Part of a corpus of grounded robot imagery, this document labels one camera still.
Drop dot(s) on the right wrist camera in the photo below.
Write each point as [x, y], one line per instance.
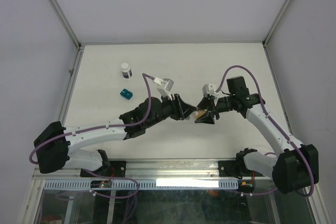
[210, 91]

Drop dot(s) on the right aluminium frame post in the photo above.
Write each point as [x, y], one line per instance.
[280, 15]

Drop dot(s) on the white slotted cable duct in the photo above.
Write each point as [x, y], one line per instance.
[151, 184]

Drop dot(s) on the aluminium frame post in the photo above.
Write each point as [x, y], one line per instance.
[65, 23]
[280, 15]

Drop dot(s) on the blue pill box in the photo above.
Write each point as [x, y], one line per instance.
[126, 94]

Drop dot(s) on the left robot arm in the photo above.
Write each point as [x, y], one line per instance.
[59, 147]

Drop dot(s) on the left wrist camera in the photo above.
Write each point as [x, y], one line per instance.
[164, 87]

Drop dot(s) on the clear bottle with orange pills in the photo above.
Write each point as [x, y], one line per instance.
[197, 114]

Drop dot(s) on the left aluminium frame post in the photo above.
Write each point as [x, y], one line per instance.
[65, 23]

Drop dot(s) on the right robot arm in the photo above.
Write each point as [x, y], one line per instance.
[293, 165]

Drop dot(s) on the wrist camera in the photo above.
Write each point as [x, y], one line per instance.
[164, 87]
[210, 91]

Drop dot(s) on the white cap pill bottle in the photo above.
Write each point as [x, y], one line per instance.
[126, 70]

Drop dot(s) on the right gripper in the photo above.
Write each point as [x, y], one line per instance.
[208, 118]

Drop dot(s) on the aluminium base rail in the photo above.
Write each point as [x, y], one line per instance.
[144, 169]

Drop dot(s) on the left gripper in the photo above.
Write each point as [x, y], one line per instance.
[180, 109]

